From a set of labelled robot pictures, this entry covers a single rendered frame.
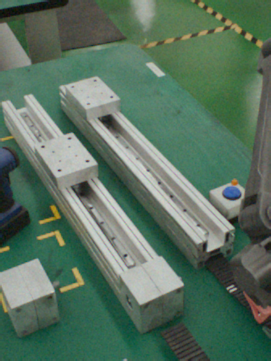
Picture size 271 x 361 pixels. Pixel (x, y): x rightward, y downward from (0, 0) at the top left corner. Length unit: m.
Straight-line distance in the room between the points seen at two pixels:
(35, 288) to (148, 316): 0.23
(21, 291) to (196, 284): 0.38
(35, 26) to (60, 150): 1.50
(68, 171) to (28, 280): 0.32
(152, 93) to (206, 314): 0.93
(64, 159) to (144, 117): 0.45
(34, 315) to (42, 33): 1.94
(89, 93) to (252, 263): 0.86
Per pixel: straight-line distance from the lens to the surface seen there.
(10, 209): 1.35
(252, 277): 0.96
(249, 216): 1.00
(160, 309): 1.12
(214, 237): 1.27
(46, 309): 1.14
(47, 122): 1.60
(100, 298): 1.21
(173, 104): 1.82
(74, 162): 1.37
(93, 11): 4.63
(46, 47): 2.90
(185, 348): 1.09
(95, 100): 1.61
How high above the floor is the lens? 1.72
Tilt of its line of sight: 39 degrees down
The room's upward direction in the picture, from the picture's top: 2 degrees counter-clockwise
